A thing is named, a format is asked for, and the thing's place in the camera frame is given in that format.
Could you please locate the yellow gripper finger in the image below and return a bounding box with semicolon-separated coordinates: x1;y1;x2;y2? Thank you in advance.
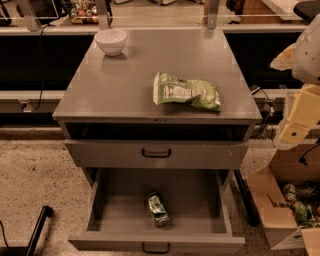
279;84;320;145

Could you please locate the crushed green can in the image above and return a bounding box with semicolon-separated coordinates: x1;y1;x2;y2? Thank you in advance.
148;192;170;227

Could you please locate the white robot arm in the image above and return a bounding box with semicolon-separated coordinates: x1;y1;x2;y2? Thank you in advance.
279;14;320;146

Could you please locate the grey drawer cabinet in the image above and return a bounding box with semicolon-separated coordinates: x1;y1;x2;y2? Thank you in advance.
52;28;263;188

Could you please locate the open grey middle drawer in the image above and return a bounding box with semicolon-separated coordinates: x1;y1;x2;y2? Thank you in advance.
69;169;245;254

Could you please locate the closed grey top drawer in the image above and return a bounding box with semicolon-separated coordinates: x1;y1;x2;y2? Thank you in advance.
65;139;248;169

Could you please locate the cardboard box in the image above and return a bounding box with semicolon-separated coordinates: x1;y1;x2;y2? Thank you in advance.
246;143;320;256

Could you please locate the black metal leg right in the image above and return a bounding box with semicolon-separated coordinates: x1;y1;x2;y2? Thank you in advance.
234;169;259;227

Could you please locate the black metal leg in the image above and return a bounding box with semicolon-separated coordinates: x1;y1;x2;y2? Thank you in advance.
234;169;259;227
0;205;54;256

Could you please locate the green chip bag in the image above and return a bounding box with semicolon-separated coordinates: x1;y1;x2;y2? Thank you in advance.
153;72;221;112

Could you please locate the white bowl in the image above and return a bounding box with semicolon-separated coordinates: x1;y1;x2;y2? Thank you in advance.
94;29;128;56

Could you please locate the snack basket on shelf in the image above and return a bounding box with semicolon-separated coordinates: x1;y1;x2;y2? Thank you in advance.
69;0;99;24

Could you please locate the black metal leg left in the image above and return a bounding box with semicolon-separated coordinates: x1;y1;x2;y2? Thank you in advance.
0;205;54;256

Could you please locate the black cables right of cabinet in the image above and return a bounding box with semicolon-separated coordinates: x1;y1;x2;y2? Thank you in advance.
249;84;276;139

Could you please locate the black hanging cable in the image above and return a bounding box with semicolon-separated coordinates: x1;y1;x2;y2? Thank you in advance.
33;23;51;113

